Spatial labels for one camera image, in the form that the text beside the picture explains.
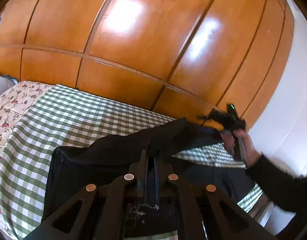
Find green checkered bed cover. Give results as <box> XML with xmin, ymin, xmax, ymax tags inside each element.
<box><xmin>0</xmin><ymin>84</ymin><xmax>264</xmax><ymax>240</ymax></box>

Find black pants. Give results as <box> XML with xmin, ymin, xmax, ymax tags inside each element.
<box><xmin>42</xmin><ymin>118</ymin><xmax>255</xmax><ymax>220</ymax></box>

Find black sleeved right forearm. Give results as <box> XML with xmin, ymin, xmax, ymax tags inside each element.
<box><xmin>247</xmin><ymin>155</ymin><xmax>307</xmax><ymax>214</ymax></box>

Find wooden wardrobe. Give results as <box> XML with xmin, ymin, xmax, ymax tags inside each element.
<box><xmin>0</xmin><ymin>0</ymin><xmax>294</xmax><ymax>127</ymax></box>

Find floral bed sheet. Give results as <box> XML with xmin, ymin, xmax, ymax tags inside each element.
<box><xmin>0</xmin><ymin>81</ymin><xmax>53</xmax><ymax>239</ymax></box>

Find person's right hand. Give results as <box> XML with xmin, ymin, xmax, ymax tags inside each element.
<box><xmin>220</xmin><ymin>129</ymin><xmax>260</xmax><ymax>167</ymax></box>

